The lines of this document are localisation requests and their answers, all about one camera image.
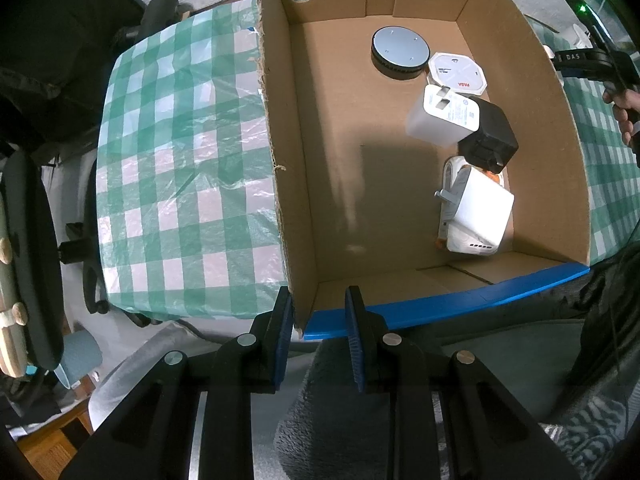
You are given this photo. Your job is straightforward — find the white plastic sheet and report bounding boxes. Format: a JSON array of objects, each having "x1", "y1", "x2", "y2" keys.
[{"x1": 90, "y1": 316, "x2": 321, "y2": 411}]

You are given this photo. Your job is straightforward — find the round black speaker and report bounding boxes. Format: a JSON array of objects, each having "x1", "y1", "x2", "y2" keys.
[{"x1": 370, "y1": 26, "x2": 431, "y2": 81}]

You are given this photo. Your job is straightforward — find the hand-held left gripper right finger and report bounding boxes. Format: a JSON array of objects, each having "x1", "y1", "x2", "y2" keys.
[{"x1": 345, "y1": 286, "x2": 561, "y2": 480}]

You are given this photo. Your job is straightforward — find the white octagonal device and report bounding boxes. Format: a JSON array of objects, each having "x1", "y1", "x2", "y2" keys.
[{"x1": 427, "y1": 51, "x2": 488, "y2": 97}]

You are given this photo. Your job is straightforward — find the cardboard box with blue rim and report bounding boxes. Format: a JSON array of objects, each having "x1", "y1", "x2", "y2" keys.
[{"x1": 256, "y1": 0, "x2": 592, "y2": 343}]

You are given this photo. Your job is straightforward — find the wooden furniture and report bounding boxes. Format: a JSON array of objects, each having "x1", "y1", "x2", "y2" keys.
[{"x1": 9, "y1": 385, "x2": 96, "y2": 477}]

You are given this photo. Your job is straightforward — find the black charger block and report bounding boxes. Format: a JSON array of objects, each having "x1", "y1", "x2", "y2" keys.
[{"x1": 457, "y1": 97, "x2": 520, "y2": 175}]

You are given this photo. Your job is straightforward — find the white and orange device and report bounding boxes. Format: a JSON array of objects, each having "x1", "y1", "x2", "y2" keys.
[{"x1": 436, "y1": 156, "x2": 511, "y2": 257}]

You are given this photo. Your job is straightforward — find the large white power adapter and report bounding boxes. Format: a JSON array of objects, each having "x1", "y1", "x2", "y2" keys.
[{"x1": 434, "y1": 165, "x2": 516, "y2": 256}]

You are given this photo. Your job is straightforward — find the striped grey white cloth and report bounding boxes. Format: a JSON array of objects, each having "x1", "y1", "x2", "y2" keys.
[{"x1": 539, "y1": 397, "x2": 628, "y2": 480}]

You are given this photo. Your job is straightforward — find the person's right hand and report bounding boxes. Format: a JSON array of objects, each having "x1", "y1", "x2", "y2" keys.
[{"x1": 602, "y1": 87, "x2": 640, "y2": 168}]

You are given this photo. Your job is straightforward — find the black office chair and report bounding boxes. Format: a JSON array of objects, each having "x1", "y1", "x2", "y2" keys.
[{"x1": 0, "y1": 150, "x2": 157, "y2": 376}]

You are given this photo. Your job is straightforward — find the grey fleece garment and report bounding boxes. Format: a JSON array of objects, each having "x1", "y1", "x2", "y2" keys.
[{"x1": 274, "y1": 250, "x2": 640, "y2": 480}]

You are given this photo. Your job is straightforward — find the green checked tablecloth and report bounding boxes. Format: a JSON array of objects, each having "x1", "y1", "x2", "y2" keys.
[{"x1": 95, "y1": 0, "x2": 640, "y2": 322}]

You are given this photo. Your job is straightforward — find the grey-green cushion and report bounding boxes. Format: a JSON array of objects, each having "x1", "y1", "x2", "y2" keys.
[{"x1": 434, "y1": 316, "x2": 592, "y2": 422}]

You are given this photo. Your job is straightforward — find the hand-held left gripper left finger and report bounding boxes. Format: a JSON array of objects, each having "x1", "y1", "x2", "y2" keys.
[{"x1": 60, "y1": 287, "x2": 294, "y2": 480}]

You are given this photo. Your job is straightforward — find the black rounded object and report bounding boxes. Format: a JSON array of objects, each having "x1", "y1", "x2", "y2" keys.
[{"x1": 112, "y1": 0, "x2": 195, "y2": 52}]

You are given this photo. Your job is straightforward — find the small white device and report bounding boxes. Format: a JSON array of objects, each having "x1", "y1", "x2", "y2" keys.
[{"x1": 542, "y1": 23, "x2": 597, "y2": 78}]

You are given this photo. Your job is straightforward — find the white charger block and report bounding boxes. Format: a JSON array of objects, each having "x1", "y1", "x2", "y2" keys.
[{"x1": 405, "y1": 84, "x2": 481, "y2": 149}]

